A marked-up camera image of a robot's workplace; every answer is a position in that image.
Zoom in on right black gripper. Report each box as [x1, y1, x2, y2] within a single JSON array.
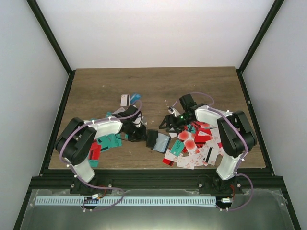
[[159, 113, 193, 134]]

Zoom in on black leather card holder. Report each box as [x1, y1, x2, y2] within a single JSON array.
[[146, 129, 171, 154]]

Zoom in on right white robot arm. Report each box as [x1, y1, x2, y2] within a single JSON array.
[[159, 94, 257, 193]]

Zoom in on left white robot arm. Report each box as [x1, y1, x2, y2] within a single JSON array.
[[54, 105, 146, 194]]

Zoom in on teal VIP card right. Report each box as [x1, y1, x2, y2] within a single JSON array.
[[169, 140, 185, 157]]

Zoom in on teal vip card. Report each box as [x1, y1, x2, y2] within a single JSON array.
[[169, 140, 185, 157], [96, 134, 122, 152]]

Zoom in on white card magnetic stripe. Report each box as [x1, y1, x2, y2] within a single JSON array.
[[120, 94, 130, 106]]

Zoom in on blue card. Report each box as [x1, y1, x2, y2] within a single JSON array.
[[130, 93, 142, 104]]

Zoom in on red card front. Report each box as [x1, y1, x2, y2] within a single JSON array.
[[162, 158, 174, 167]]

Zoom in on red card black stripe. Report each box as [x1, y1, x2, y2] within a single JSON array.
[[88, 141, 101, 161]]

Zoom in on white striped card front right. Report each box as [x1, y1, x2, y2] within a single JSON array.
[[203, 147, 219, 166]]

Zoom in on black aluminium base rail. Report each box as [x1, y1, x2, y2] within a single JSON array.
[[29, 168, 285, 190]]

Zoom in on light blue slotted rail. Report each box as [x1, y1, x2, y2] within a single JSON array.
[[35, 196, 216, 207]]

